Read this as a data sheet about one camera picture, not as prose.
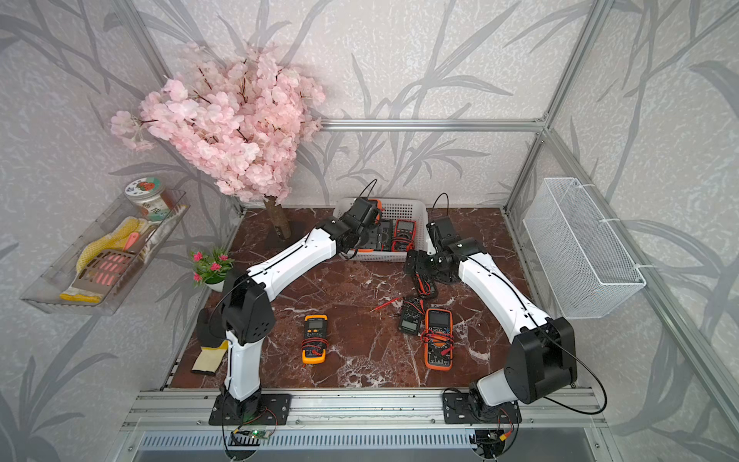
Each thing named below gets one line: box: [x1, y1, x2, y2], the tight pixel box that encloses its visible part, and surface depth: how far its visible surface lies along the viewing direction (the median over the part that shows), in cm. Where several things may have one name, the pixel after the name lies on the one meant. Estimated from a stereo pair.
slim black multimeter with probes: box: [414, 272, 435, 299], surface depth 95 cm
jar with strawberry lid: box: [124, 177, 174, 223], surface depth 72 cm
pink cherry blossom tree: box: [110, 43, 327, 241], surface depth 71 cm
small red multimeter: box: [390, 218, 417, 253], surface depth 107 cm
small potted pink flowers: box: [190, 247, 235, 293], surface depth 89 cm
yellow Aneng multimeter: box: [301, 313, 330, 365], surface depth 84 cm
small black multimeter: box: [398, 298, 423, 335], surface depth 88 cm
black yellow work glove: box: [190, 308, 230, 377], surface depth 84 cm
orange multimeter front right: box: [421, 308, 456, 371], surface depth 84 cm
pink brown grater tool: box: [72, 231, 139, 293], surface depth 62 cm
